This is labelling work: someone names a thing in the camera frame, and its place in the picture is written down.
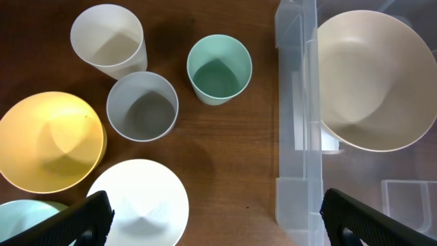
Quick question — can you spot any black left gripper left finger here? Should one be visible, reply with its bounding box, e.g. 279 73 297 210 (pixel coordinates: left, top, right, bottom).
1 191 115 246

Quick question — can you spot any cream plastic cup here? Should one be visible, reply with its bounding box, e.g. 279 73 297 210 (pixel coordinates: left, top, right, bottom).
70 4 147 80

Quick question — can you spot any green plastic cup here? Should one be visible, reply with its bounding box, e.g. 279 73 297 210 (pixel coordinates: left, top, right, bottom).
186 34 253 106

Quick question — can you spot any yellow plastic bowl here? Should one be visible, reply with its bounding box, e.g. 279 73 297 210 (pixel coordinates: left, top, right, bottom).
1 92 107 194

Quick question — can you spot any white plastic bowl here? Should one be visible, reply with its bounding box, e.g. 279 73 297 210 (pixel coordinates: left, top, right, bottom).
87 159 189 246

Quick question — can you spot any grey plastic cup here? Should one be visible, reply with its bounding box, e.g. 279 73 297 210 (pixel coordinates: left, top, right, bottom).
106 72 180 142

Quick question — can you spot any beige plastic bowl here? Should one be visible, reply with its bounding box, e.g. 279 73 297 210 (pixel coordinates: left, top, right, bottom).
318 10 436 152

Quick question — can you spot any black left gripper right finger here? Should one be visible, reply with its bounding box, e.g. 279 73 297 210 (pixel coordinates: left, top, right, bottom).
320 189 436 246

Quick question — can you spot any clear plastic storage bin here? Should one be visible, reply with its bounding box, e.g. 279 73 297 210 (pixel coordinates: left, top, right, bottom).
274 0 436 245

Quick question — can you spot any light teal plastic bowl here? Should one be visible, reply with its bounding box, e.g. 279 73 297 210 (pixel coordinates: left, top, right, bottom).
1 200 68 245

